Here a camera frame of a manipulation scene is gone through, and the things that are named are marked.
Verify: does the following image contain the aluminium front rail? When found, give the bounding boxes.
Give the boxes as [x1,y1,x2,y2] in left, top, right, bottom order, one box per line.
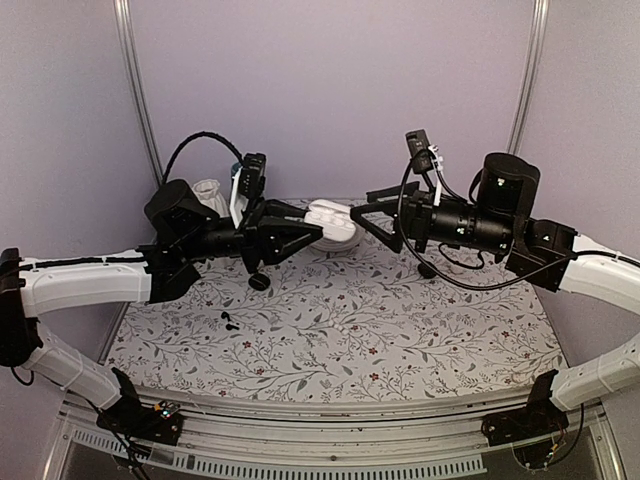
[43,388,629,479]

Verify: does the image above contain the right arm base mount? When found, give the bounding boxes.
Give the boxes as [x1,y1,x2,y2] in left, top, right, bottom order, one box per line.
[481,369,569,446]

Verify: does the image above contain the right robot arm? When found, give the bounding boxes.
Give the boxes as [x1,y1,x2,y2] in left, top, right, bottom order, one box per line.
[350,153,639,436]

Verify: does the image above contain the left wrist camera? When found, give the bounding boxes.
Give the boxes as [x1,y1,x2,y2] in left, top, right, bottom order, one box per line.
[229,153,267,226]

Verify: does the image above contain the white oval charging case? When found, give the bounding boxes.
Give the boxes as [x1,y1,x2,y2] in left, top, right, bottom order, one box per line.
[304,199,356,242]

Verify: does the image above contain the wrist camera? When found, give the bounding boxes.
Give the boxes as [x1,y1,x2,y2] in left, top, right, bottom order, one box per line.
[229,153,267,226]
[405,129,443,174]

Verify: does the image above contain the grey spiral ceramic plate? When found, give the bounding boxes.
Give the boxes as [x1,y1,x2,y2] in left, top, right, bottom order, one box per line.
[310,232,363,253]

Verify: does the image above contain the aluminium corner post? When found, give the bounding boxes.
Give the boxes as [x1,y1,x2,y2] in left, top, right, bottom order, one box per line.
[113,0,163,186]
[507,0,551,155]

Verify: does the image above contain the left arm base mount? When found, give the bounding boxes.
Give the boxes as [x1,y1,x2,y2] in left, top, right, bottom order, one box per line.
[96,368,184,446]

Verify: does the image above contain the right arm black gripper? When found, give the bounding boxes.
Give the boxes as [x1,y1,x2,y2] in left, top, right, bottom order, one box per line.
[350,180,514,254]

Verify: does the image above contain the camera black cable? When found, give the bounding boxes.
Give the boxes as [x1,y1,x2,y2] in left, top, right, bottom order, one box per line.
[392,159,576,291]
[162,131,251,181]

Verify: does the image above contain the white ribbed vase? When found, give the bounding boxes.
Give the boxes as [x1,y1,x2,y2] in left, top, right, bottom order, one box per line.
[193,179,230,217]

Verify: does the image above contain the right aluminium corner post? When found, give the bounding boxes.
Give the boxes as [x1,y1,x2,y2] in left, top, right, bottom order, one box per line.
[507,0,551,155]

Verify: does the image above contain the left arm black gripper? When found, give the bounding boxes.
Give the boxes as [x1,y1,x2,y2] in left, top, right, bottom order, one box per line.
[180,196,327,275]

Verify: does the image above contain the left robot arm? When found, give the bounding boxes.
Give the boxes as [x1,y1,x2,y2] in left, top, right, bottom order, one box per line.
[1,179,322,434]

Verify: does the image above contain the teal cylindrical vase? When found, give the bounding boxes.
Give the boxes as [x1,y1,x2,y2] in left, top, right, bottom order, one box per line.
[230,162,242,177]

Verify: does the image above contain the right camera black cable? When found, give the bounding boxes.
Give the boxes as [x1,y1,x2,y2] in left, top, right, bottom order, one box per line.
[392,159,576,291]

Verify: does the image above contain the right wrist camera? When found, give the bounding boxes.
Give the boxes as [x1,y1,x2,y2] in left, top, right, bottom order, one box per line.
[405,129,443,174]

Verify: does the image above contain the black earbud charging case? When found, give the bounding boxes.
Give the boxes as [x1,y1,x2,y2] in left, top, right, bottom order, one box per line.
[248,272,271,291]

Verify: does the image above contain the left camera black cable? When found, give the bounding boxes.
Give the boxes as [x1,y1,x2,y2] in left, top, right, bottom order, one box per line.
[162,131,251,181]

